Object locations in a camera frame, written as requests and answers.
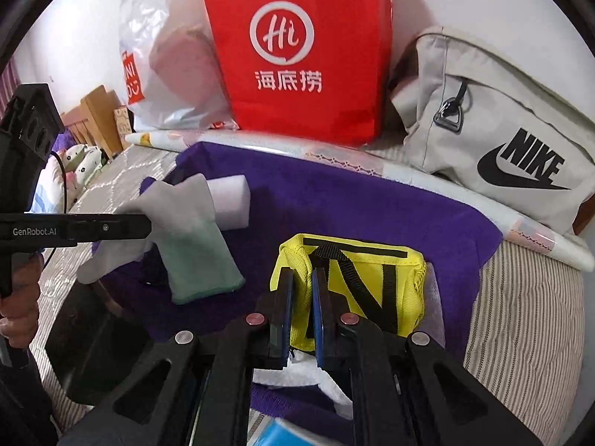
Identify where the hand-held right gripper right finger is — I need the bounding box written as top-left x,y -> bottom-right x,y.
311,267 -> 544,446

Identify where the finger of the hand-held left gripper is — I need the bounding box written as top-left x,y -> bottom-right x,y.
70,214 -> 152,242

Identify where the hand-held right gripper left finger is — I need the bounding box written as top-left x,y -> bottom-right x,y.
58,269 -> 296,446

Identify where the yellow pouch with black strap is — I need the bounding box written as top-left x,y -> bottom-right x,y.
270,233 -> 427,351

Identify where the white sponge block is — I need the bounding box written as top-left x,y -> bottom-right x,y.
207,174 -> 252,232

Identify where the person's left hand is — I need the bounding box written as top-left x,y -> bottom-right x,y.
0,252 -> 44,341

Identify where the white plush toy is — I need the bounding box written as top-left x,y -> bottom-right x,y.
62,144 -> 94,169
74,149 -> 110,187

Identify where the striped purple curtain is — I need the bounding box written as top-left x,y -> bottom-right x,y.
0,62 -> 22,105

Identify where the white mesh bag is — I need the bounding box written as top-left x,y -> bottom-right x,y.
251,262 -> 448,421

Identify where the wooden headboard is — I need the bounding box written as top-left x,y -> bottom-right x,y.
60,84 -> 135,159

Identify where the purple towel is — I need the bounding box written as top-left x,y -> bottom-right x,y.
97,142 -> 504,444

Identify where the dark tin box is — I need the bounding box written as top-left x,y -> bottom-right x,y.
45,281 -> 156,407

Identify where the blue tissue pack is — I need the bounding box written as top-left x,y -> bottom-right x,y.
258,417 -> 326,446

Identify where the rolled printed paper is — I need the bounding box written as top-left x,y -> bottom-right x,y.
125,129 -> 595,272

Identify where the white plastic bag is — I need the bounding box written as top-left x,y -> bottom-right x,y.
118,0 -> 240,132

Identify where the red paper bag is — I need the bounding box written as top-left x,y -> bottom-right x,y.
200,0 -> 393,146

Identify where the grey waist bag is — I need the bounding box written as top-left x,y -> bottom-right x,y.
388,26 -> 595,235

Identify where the picture frame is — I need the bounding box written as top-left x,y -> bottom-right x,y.
113,106 -> 133,146

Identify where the brown wooden door frame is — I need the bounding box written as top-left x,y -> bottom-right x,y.
574,195 -> 595,236

